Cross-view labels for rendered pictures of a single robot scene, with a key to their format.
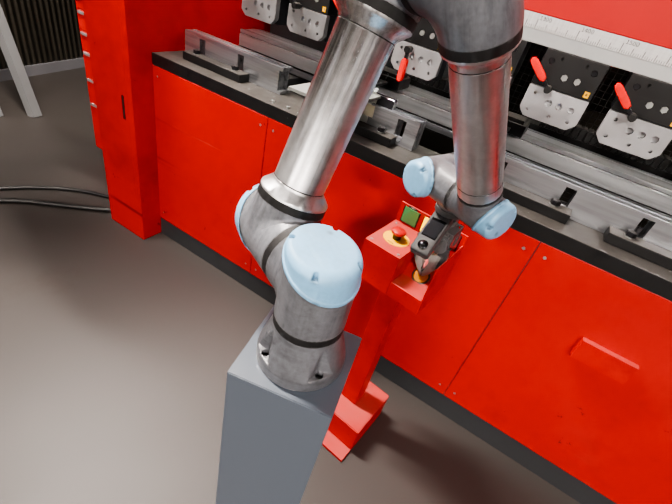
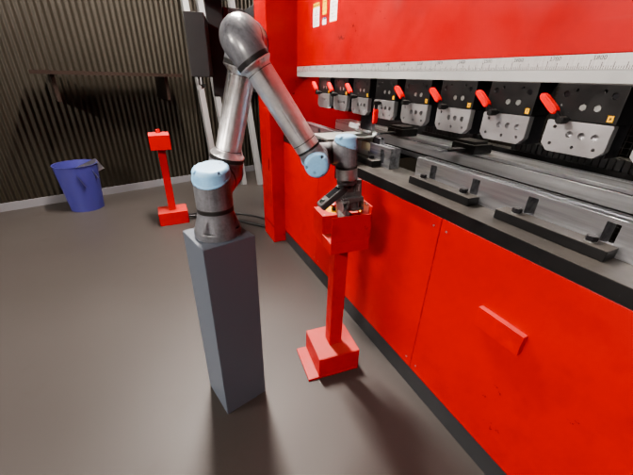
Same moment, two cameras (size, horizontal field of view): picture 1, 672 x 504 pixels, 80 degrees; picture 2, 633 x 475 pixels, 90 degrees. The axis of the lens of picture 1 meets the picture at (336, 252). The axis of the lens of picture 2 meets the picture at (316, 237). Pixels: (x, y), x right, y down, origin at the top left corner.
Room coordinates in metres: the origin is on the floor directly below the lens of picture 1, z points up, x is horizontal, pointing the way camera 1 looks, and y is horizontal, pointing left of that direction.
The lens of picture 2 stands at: (-0.07, -0.87, 1.25)
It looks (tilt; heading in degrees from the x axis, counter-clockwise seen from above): 27 degrees down; 40
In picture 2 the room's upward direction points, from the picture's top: 2 degrees clockwise
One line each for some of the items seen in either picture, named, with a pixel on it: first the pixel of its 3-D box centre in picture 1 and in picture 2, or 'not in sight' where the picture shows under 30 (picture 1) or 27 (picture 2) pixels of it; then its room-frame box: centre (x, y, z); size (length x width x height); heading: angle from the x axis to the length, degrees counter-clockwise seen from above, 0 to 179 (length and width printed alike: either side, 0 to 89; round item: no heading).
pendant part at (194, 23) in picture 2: not in sight; (200, 47); (1.34, 1.44, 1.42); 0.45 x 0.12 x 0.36; 54
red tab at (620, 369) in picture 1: (603, 360); (498, 329); (0.87, -0.81, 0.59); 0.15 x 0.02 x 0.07; 67
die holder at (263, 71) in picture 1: (236, 60); (319, 133); (1.63, 0.57, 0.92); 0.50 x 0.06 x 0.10; 67
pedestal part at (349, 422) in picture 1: (343, 408); (326, 350); (0.85, -0.17, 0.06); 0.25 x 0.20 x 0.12; 151
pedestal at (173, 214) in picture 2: not in sight; (166, 178); (1.16, 1.97, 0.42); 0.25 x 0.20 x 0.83; 157
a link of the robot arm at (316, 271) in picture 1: (316, 278); (213, 185); (0.46, 0.02, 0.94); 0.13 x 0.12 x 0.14; 41
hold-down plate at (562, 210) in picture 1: (517, 194); (440, 188); (1.12, -0.47, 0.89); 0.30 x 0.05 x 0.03; 67
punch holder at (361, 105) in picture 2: not in sight; (366, 96); (1.42, 0.09, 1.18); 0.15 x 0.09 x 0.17; 67
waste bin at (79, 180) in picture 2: not in sight; (83, 184); (0.74, 2.91, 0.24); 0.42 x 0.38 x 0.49; 171
